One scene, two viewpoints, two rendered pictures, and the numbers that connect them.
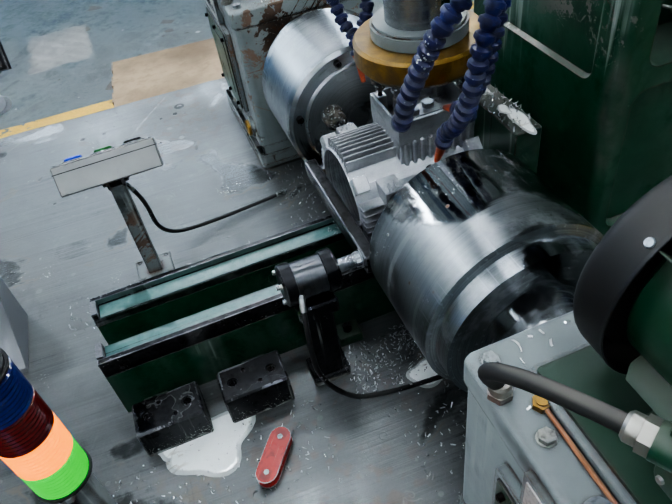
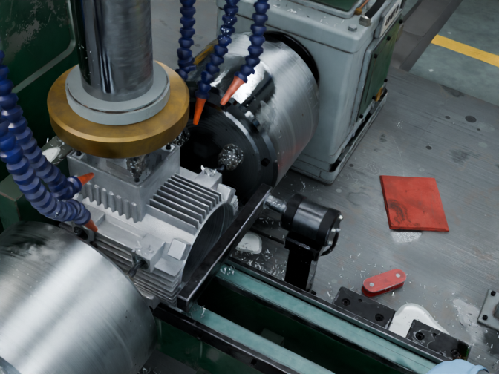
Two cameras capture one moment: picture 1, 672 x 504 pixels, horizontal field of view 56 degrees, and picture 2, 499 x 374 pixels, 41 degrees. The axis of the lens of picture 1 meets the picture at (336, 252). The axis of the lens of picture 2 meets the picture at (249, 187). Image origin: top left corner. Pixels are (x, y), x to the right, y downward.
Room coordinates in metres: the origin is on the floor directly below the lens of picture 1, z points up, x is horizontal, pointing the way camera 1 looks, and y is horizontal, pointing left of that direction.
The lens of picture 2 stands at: (1.22, 0.40, 1.78)
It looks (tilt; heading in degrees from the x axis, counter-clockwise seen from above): 45 degrees down; 219
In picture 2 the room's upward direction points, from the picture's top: 5 degrees clockwise
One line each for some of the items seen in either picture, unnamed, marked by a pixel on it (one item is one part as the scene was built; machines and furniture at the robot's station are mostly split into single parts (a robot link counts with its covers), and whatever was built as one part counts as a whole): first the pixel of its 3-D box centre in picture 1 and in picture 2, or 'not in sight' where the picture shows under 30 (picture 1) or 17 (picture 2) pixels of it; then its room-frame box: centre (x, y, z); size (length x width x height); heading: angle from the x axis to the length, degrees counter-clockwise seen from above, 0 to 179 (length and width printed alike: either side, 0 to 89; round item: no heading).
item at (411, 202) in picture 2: not in sight; (413, 201); (0.25, 0.06, 0.80); 0.15 x 0.12 x 0.01; 42
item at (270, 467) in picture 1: (274, 456); (384, 283); (0.47, 0.14, 0.81); 0.09 x 0.03 x 0.02; 157
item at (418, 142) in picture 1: (422, 118); (125, 169); (0.80, -0.16, 1.11); 0.12 x 0.11 x 0.07; 104
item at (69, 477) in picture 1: (53, 464); not in sight; (0.37, 0.33, 1.05); 0.06 x 0.06 x 0.04
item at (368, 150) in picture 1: (401, 177); (151, 224); (0.79, -0.12, 1.01); 0.20 x 0.19 x 0.19; 104
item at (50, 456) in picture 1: (34, 442); not in sight; (0.37, 0.33, 1.10); 0.06 x 0.06 x 0.04
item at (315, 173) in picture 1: (338, 211); (228, 243); (0.73, -0.01, 1.01); 0.26 x 0.04 x 0.03; 14
